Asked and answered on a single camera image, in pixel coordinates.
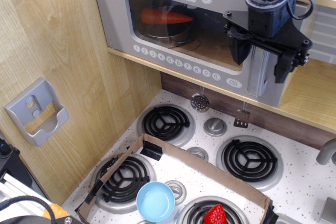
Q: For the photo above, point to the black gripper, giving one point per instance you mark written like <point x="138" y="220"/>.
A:
<point x="270" y="28"/>

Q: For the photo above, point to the grey toy microwave door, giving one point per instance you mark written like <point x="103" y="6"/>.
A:
<point x="205" y="56"/>

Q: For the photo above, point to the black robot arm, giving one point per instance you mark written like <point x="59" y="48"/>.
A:
<point x="302" y="6"/>

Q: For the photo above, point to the wooden shelf unit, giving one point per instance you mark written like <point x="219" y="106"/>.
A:
<point x="309" y="97"/>

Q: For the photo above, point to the hanging metal spatula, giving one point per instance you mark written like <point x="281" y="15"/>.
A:
<point x="242" y="117"/>

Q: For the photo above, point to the hanging metal strainer spoon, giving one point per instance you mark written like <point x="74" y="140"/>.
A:
<point x="199" y="101"/>

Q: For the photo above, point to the small steel pot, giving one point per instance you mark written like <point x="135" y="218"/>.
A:
<point x="170" y="32"/>

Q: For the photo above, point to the grey stove knob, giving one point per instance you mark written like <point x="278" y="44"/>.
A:
<point x="215" y="127"/>

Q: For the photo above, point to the back right black burner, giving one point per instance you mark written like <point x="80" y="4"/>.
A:
<point x="252" y="160"/>

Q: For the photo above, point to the black burner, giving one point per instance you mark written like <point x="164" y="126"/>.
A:
<point x="196" y="210"/>
<point x="170" y="123"/>
<point x="118" y="195"/>
<point x="252" y="160"/>

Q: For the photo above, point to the grey faucet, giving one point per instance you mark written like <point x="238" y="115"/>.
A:
<point x="327" y="153"/>

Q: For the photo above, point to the orange toy carrot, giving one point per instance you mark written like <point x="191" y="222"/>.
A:
<point x="152" y="16"/>

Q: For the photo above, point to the back left black burner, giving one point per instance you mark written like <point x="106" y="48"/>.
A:
<point x="170" y="123"/>

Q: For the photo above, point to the red toy strawberry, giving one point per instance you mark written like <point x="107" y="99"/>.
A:
<point x="216" y="215"/>

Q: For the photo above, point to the front right black burner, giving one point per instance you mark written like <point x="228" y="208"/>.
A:
<point x="196" y="210"/>

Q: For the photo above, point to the light blue bowl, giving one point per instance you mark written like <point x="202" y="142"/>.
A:
<point x="155" y="201"/>

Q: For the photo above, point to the front left black burner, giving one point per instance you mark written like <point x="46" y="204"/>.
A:
<point x="118" y="195"/>

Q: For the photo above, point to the brown cardboard tray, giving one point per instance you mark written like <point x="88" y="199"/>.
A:
<point x="155" y="149"/>

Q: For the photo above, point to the clear ring knob back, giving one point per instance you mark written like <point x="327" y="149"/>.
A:
<point x="199" y="152"/>

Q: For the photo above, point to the clear ring knob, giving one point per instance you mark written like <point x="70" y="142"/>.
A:
<point x="178" y="189"/>
<point x="199" y="152"/>

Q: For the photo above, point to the clear ring knob front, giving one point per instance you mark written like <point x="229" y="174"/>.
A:
<point x="178" y="189"/>

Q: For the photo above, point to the grey wall holder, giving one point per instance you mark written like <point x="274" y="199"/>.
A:
<point x="30" y="104"/>

